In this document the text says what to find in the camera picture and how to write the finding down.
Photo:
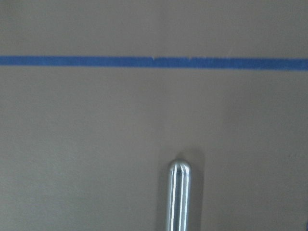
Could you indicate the steel muddler with black tip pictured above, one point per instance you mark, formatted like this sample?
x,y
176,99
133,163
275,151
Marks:
x,y
178,195

